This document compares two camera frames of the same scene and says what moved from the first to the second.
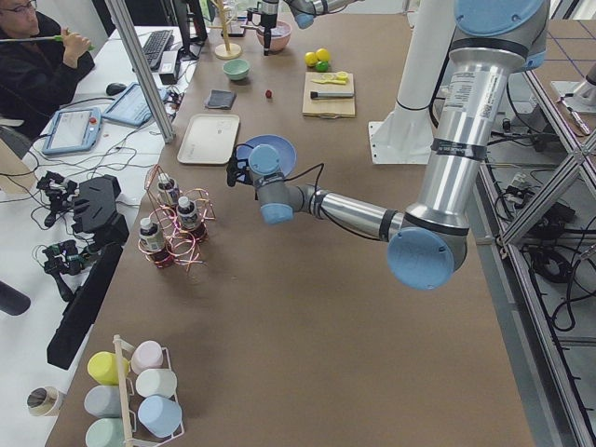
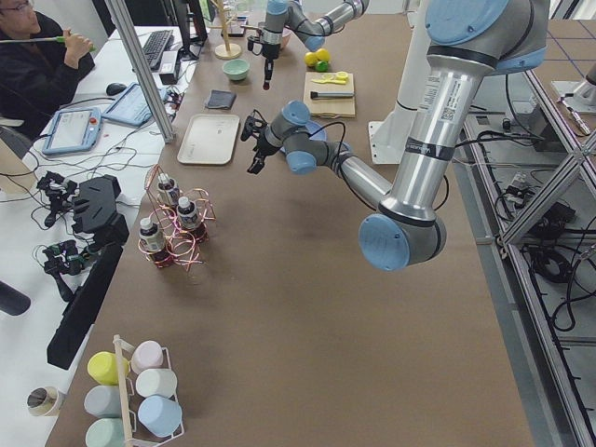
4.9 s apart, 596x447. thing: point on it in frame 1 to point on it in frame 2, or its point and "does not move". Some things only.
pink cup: x=146 y=355 does not move
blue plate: x=286 y=150 to x=314 y=129
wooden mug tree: x=226 y=51 does not move
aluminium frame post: x=139 y=63 does not move
